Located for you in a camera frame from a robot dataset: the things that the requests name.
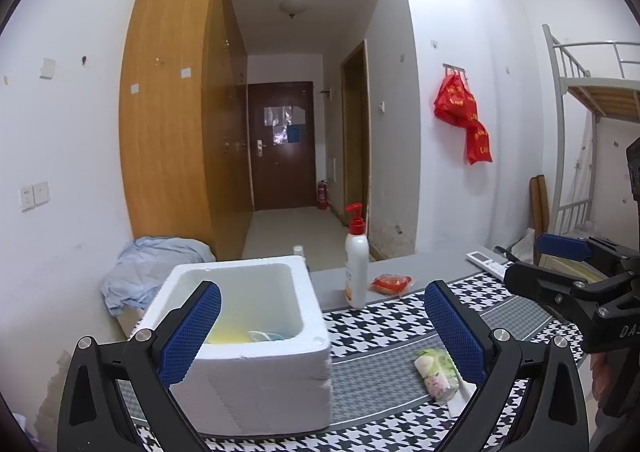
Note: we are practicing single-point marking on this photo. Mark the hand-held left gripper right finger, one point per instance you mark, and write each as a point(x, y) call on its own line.
point(457, 332)

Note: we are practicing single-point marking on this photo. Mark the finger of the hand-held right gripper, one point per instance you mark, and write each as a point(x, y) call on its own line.
point(560, 246)
point(540, 282)

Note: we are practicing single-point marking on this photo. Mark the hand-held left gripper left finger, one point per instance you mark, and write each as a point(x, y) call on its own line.
point(192, 332)

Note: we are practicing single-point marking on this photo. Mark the yellow foam fruit net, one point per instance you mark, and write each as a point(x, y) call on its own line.
point(227, 334)

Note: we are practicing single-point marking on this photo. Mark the white foam box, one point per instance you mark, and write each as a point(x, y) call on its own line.
point(260, 382)

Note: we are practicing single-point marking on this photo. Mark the blue face mask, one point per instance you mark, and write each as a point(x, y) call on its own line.
point(280, 336)

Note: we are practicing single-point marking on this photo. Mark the person's right hand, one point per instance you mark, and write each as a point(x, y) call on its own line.
point(598, 374)

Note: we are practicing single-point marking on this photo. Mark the white plastic bag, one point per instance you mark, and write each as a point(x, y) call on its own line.
point(524, 244)

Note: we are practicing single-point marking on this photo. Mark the wooden boards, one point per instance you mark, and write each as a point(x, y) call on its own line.
point(540, 207)

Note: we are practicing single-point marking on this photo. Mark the floral tissue pack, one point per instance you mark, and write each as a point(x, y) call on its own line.
point(435, 377)

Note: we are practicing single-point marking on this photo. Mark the white remote control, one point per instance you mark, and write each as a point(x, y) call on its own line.
point(482, 259)

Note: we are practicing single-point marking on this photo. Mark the houndstooth table mat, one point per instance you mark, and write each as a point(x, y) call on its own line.
point(380, 332)

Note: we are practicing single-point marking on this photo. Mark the light blue cloth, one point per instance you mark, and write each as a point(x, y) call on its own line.
point(145, 267)

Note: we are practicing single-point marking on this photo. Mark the red snack packet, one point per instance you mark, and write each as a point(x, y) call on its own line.
point(391, 283)

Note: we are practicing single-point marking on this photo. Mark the white lotion pump bottle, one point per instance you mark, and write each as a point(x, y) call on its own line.
point(356, 272)

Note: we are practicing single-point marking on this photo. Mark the red plastic bag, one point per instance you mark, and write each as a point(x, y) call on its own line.
point(455, 102)
point(479, 144)

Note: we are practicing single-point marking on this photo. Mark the small white cup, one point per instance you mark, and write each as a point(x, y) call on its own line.
point(299, 251)

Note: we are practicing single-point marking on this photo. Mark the white metal bunk bed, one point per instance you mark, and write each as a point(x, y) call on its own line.
point(565, 82)

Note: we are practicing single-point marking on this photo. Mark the dark brown entrance door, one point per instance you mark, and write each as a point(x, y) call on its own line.
point(285, 177)

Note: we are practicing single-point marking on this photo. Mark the red fire extinguisher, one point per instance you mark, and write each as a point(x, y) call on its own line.
point(323, 196)

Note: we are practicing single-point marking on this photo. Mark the wooden wardrobe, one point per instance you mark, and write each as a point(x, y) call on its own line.
point(170, 132)

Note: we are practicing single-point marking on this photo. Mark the photo paper sheet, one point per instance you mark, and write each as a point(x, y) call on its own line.
point(279, 135)

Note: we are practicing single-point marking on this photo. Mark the blue paper sheet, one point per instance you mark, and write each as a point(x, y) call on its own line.
point(294, 133)

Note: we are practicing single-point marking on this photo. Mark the round ceiling lamp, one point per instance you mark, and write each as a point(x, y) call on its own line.
point(292, 7)

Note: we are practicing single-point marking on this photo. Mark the white wall switch plate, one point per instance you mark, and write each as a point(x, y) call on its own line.
point(41, 193)

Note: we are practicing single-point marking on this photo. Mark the white wall hook rack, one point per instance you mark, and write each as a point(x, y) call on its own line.
point(454, 68)

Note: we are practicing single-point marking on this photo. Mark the white wall socket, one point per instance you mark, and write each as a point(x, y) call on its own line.
point(27, 197)

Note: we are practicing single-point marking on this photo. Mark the wooden side door frame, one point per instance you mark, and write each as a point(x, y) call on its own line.
point(355, 142)

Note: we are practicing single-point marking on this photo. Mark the white wall switch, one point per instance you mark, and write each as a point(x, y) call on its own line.
point(48, 68)

